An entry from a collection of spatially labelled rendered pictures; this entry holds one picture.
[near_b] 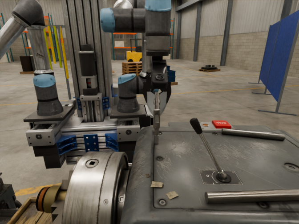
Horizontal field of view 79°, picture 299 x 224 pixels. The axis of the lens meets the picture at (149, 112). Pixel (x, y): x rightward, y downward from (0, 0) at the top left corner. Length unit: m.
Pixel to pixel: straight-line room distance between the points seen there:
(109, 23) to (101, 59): 0.65
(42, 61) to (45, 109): 0.31
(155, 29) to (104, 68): 0.79
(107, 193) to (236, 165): 0.35
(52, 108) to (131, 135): 0.51
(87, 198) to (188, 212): 0.26
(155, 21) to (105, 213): 0.52
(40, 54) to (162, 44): 0.94
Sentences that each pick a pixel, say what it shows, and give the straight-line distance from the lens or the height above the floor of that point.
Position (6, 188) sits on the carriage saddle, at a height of 0.92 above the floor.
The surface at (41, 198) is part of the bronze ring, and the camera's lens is 0.72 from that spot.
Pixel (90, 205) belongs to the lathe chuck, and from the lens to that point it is 0.53.
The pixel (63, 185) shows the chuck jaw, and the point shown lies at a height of 1.13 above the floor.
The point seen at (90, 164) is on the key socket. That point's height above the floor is 1.23.
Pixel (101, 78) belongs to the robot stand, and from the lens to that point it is 1.32.
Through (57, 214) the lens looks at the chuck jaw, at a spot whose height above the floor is 1.11.
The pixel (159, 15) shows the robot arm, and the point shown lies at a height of 1.64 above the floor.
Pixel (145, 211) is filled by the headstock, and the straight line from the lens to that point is 0.41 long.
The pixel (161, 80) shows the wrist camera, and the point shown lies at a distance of 0.50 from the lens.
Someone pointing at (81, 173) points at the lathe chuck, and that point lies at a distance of 0.56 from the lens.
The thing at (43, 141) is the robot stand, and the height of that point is 1.06.
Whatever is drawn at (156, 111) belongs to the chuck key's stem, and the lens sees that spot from 0.57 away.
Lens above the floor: 1.56
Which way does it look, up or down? 20 degrees down
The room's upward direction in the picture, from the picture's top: straight up
